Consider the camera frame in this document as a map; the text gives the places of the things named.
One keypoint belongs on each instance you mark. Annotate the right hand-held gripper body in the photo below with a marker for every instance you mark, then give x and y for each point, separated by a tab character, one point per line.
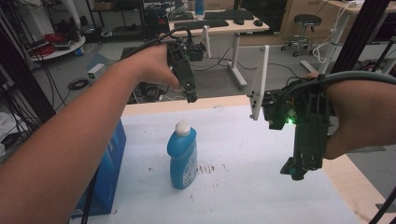
311	124

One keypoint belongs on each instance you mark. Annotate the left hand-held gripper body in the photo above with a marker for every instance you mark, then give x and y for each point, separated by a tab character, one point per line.
182	67

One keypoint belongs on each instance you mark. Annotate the person's left hand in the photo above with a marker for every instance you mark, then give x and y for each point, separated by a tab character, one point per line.
152	63

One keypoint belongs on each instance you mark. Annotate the person's right hand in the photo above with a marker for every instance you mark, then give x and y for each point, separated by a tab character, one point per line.
364	115

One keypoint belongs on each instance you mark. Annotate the black keyboard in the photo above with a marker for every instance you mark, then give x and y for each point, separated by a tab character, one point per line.
200	24
229	15

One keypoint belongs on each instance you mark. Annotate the black computer tower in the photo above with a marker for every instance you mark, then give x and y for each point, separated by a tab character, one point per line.
157	25

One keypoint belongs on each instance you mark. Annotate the blue bottle on desk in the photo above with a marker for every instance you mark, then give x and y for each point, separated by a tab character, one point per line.
199	7

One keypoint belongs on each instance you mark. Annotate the blue bottle with white cap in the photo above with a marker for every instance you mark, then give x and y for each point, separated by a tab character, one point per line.
182	155

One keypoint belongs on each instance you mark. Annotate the black computer mouse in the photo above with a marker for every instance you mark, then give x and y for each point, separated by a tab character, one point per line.
258	23
238	21

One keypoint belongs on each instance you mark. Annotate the light wooden desk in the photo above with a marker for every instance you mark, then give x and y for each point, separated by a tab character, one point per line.
246	27

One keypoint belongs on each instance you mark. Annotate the black shelf rack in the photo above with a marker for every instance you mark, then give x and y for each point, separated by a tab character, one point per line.
118	18

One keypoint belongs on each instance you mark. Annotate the small white box device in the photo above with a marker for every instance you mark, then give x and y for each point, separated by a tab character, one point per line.
96	71

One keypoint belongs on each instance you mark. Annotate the black round stool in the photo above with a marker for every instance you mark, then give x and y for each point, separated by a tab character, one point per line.
306	20

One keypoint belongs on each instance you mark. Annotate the blue cardboard box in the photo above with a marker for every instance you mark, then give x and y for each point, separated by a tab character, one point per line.
109	174

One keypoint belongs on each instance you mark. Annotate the round white table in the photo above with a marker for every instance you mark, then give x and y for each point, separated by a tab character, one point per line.
65	49

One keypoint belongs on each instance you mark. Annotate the white-legged wooden desk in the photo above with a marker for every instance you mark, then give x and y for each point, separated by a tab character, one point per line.
345	6

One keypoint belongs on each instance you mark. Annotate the black metal frame post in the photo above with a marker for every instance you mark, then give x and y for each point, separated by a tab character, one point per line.
358	34
25	81

